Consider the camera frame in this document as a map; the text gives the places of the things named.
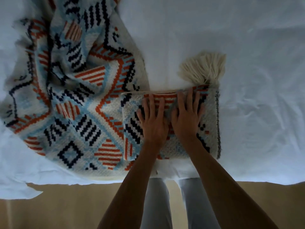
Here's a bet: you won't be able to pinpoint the person's left hand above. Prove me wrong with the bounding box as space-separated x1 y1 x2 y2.
137 94 171 144

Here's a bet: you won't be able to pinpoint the person's right forearm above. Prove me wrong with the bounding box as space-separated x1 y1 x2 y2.
177 137 280 229

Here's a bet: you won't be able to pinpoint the white bed sheet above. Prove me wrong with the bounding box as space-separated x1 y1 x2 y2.
0 0 305 201

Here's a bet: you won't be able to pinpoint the patterned knitted blanket with tassel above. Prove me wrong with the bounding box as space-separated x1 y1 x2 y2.
0 0 227 182

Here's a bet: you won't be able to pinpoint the person's right hand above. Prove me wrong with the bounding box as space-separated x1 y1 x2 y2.
171 87 206 140

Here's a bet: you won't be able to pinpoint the light grey trousers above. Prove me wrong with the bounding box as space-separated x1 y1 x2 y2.
140 177 221 229

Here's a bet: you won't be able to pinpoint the person's left forearm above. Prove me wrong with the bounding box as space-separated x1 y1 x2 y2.
97 140 172 229

